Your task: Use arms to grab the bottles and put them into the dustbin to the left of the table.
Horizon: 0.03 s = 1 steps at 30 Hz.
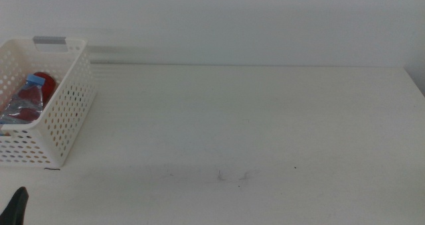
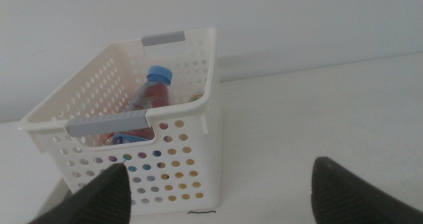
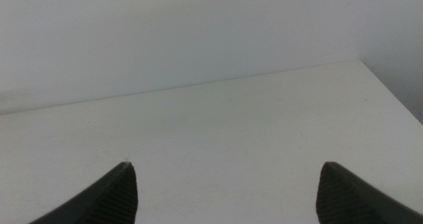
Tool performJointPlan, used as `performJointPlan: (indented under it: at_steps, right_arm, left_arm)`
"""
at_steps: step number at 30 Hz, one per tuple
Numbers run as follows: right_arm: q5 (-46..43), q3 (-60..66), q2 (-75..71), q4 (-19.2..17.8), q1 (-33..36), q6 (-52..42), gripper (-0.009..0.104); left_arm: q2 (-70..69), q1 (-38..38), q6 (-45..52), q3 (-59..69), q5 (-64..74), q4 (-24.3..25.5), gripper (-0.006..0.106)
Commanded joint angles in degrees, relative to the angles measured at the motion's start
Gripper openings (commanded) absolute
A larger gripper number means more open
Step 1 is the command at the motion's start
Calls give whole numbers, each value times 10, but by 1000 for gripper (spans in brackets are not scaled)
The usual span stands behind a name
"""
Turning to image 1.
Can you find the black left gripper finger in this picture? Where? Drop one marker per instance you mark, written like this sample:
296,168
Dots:
15,208

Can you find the clear water bottle blue cap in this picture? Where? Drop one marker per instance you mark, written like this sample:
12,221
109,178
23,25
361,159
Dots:
28,95

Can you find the white perforated plastic basket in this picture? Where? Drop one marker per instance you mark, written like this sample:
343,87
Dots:
73,95

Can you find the red drink can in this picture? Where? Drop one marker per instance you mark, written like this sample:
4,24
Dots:
50,85

